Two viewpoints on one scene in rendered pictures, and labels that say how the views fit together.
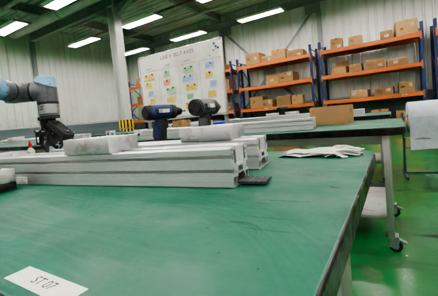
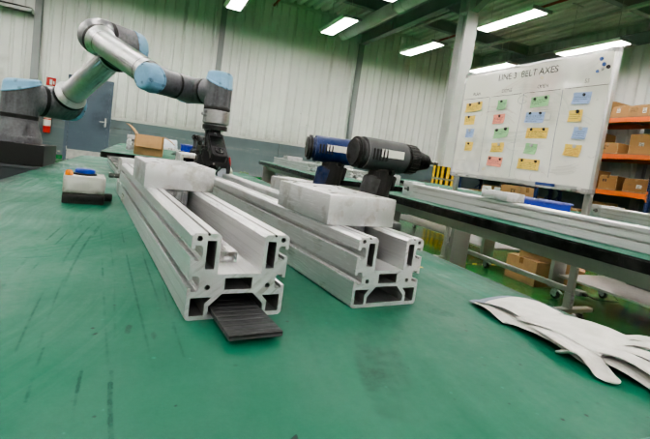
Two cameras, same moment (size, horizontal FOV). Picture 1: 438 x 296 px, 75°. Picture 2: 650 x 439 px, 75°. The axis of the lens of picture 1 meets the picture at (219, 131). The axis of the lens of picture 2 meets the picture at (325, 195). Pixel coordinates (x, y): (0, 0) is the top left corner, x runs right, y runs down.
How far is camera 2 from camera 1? 0.48 m
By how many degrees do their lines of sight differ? 35
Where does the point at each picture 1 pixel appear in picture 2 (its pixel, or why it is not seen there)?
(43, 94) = (210, 95)
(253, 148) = (352, 259)
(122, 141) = (178, 174)
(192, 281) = not seen: outside the picture
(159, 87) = (485, 125)
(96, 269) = not seen: outside the picture
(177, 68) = (521, 98)
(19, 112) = (327, 130)
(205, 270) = not seen: outside the picture
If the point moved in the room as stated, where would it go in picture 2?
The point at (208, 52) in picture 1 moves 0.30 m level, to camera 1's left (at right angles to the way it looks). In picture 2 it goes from (587, 74) to (541, 74)
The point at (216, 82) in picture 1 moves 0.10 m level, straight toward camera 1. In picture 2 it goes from (586, 131) to (585, 130)
